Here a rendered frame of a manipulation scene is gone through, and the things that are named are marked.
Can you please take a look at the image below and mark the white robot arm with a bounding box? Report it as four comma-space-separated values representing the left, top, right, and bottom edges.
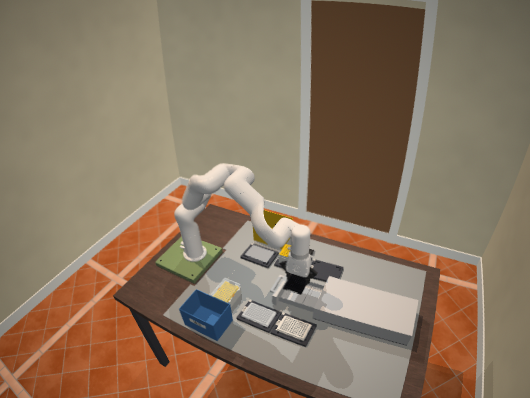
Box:
174, 164, 316, 262

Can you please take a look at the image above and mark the light grey bench mat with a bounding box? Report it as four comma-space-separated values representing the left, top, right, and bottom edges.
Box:
163, 221, 426, 398

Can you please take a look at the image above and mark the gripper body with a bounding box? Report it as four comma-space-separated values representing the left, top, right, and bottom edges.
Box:
286, 252, 311, 277

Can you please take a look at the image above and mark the blue open-top bin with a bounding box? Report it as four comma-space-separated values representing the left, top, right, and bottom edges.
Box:
179, 289, 233, 341

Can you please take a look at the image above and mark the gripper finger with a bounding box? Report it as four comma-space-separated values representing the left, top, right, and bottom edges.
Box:
305, 267, 318, 286
280, 261, 291, 280

